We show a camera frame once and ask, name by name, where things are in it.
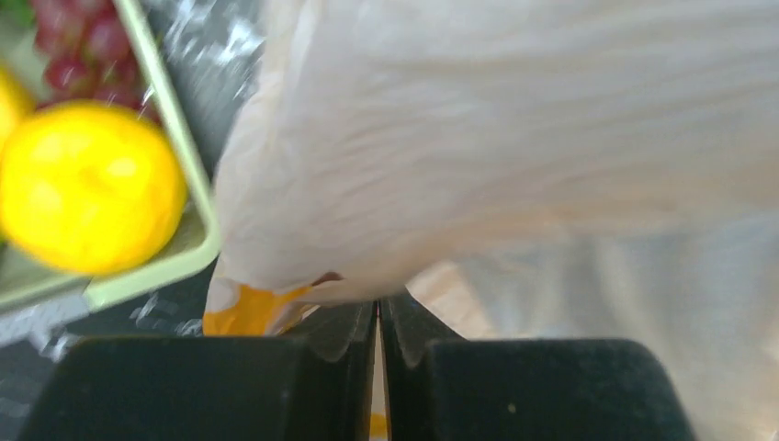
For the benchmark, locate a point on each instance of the yellow fake lemon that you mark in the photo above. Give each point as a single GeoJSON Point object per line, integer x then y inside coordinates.
{"type": "Point", "coordinates": [90, 189]}

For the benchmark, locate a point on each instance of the pale green plastic basket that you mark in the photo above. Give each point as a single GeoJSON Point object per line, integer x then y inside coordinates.
{"type": "Point", "coordinates": [195, 243]}

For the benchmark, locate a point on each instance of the translucent peach plastic bag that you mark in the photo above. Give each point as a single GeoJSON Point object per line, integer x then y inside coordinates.
{"type": "Point", "coordinates": [527, 169]}

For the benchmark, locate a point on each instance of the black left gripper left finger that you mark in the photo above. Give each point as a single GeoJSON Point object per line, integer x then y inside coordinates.
{"type": "Point", "coordinates": [311, 383]}

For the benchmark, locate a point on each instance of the yellow fake mango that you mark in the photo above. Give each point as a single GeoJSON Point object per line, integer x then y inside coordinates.
{"type": "Point", "coordinates": [16, 103]}

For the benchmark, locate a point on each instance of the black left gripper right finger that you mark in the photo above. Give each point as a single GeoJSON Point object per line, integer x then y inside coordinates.
{"type": "Point", "coordinates": [442, 386]}

